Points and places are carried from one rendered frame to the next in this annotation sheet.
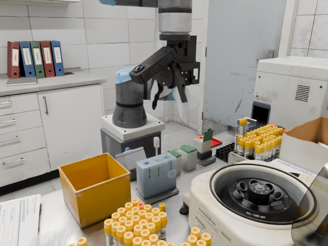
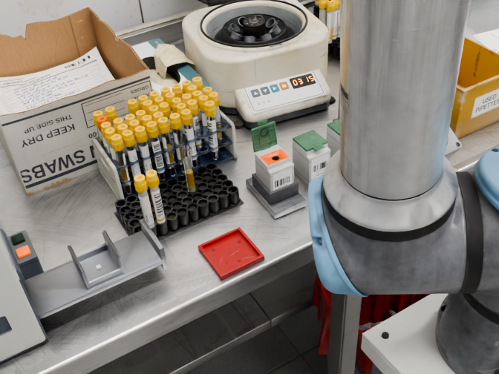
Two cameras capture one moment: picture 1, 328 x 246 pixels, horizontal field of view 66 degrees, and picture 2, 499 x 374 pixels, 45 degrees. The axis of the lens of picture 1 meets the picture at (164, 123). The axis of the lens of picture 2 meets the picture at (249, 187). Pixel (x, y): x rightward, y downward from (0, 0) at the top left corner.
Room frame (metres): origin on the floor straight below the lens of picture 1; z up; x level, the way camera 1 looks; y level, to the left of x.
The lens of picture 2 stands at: (1.47, -0.06, 1.49)
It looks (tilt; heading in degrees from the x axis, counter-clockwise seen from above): 40 degrees down; 189
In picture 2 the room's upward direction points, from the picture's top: 4 degrees counter-clockwise
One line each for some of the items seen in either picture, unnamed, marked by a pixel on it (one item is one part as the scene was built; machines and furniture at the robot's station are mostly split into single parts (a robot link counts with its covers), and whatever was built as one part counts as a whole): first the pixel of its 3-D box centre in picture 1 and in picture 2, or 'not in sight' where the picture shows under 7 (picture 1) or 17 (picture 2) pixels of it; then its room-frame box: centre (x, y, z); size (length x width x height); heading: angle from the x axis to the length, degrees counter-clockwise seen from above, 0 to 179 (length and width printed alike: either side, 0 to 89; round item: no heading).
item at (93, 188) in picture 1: (95, 187); (459, 87); (0.54, 0.17, 0.93); 0.13 x 0.13 x 0.10; 36
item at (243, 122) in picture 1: (241, 139); (174, 179); (0.81, -0.27, 0.93); 0.17 x 0.09 x 0.11; 127
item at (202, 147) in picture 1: (201, 146); (274, 173); (0.78, -0.13, 0.92); 0.05 x 0.04 x 0.06; 35
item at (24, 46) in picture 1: (25, 59); not in sight; (2.32, 1.24, 1.03); 0.26 x 0.07 x 0.31; 37
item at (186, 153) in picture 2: (236, 141); (189, 174); (0.80, -0.25, 0.93); 0.01 x 0.01 x 0.10
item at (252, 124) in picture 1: (249, 124); (81, 271); (0.99, -0.36, 0.92); 0.21 x 0.07 x 0.05; 127
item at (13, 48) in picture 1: (12, 60); not in sight; (2.26, 1.31, 1.03); 0.26 x 0.11 x 0.31; 37
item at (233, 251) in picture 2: (209, 142); (230, 252); (0.90, -0.18, 0.88); 0.07 x 0.07 x 0.01; 37
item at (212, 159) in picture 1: (201, 153); (275, 187); (0.78, -0.13, 0.89); 0.09 x 0.05 x 0.04; 35
